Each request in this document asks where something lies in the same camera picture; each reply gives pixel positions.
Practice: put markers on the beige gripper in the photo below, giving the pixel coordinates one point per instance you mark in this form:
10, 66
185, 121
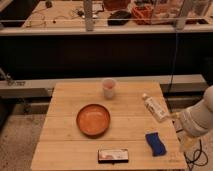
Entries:
186, 142

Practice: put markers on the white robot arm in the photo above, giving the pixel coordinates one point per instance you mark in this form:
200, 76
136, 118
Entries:
197, 120

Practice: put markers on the blue sponge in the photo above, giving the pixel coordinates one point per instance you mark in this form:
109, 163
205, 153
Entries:
157, 147

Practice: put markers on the white tube bottle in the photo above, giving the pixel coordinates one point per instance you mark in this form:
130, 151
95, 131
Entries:
155, 108

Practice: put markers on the black and white box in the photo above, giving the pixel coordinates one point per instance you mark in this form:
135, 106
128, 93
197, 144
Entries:
113, 156

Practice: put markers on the orange wooden bowl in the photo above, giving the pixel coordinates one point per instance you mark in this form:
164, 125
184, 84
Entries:
93, 119

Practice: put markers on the translucent plastic cup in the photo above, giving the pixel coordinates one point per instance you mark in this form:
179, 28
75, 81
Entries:
108, 87

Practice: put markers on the orange basket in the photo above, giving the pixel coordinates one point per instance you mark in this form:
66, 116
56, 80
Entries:
142, 15

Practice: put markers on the black bag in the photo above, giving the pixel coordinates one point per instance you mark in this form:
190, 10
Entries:
118, 18

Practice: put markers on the brown bowl on shelf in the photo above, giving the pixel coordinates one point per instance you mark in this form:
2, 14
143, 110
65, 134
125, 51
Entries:
115, 4

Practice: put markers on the grey metal rail beam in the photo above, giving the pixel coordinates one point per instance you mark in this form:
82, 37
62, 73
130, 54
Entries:
44, 87

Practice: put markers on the grey metal post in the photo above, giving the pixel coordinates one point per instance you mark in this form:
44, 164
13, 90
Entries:
88, 14

